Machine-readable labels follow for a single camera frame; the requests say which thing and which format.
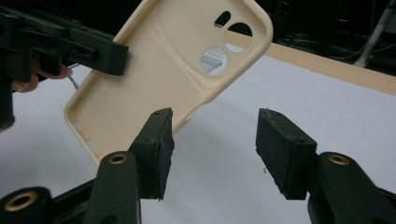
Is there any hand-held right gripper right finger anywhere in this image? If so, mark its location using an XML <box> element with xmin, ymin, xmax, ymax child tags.
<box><xmin>255</xmin><ymin>107</ymin><xmax>318</xmax><ymax>201</ymax></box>

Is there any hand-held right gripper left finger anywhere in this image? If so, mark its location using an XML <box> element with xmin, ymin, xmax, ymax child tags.
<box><xmin>128</xmin><ymin>107</ymin><xmax>176</xmax><ymax>201</ymax></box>

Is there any beige phone case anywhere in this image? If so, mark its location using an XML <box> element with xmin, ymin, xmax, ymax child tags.
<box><xmin>64</xmin><ymin>0</ymin><xmax>275</xmax><ymax>164</ymax></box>

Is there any clear plastic tray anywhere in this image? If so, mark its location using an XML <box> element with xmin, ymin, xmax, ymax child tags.
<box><xmin>200</xmin><ymin>47</ymin><xmax>228</xmax><ymax>76</ymax></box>

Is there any white table board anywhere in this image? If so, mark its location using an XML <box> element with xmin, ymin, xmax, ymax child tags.
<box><xmin>0</xmin><ymin>55</ymin><xmax>396</xmax><ymax>224</ymax></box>

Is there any wooden table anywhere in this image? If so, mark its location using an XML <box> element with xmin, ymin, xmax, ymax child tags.
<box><xmin>223</xmin><ymin>30</ymin><xmax>396</xmax><ymax>97</ymax></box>

